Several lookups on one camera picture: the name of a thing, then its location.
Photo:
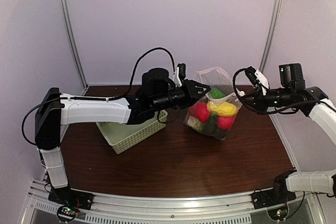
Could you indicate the right circuit board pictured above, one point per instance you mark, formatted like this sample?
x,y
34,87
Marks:
x,y
277,214

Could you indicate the green plastic basket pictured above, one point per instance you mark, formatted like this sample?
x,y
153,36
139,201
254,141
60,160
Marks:
x,y
121,137

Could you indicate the white toy cauliflower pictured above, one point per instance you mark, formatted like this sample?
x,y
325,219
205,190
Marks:
x,y
194,123

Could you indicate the green toy cucumber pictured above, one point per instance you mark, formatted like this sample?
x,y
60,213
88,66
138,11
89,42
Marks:
x,y
210,125

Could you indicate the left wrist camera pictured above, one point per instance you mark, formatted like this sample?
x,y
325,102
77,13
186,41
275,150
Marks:
x,y
179,74

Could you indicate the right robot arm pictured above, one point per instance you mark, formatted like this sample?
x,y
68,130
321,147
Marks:
x,y
293,96

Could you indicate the aluminium corner post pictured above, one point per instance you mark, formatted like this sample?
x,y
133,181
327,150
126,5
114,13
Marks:
x,y
72,43
275,15

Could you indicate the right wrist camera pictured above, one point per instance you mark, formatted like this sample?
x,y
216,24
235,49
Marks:
x,y
257,78

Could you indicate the red toy strawberry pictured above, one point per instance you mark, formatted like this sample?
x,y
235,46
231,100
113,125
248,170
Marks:
x,y
199,111

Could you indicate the left aluminium corner post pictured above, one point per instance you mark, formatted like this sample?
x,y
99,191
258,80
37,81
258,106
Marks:
x,y
72,43

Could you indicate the green toy bell pepper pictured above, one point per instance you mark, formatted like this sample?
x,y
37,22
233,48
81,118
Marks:
x,y
216,95

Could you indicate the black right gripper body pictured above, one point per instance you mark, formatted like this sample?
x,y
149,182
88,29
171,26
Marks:
x,y
285,99

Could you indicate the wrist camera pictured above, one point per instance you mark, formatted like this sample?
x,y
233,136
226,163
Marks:
x,y
257,78
179,74

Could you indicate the red toy apple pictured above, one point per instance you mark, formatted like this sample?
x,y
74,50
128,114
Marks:
x,y
225,122

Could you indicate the left circuit board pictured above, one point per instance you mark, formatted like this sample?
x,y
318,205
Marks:
x,y
66,214

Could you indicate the yellow toy corn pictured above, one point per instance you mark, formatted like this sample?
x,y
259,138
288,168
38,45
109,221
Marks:
x,y
222,109

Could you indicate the clear zip top bag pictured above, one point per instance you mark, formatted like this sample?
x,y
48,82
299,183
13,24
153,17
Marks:
x,y
216,77

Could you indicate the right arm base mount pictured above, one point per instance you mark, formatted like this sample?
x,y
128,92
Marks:
x,y
271,197

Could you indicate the circuit board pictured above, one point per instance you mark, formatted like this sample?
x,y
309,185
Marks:
x,y
66,214
277,214

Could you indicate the right aluminium corner post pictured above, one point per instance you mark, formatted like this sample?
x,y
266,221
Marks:
x,y
275,15

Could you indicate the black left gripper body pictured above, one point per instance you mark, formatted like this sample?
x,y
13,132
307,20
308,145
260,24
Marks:
x,y
183,99

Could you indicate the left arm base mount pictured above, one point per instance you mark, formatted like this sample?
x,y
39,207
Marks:
x,y
71,198

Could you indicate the aluminium front frame rail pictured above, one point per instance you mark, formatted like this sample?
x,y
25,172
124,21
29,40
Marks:
x,y
232,208

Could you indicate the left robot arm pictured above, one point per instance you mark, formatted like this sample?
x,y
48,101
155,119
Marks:
x,y
157,93

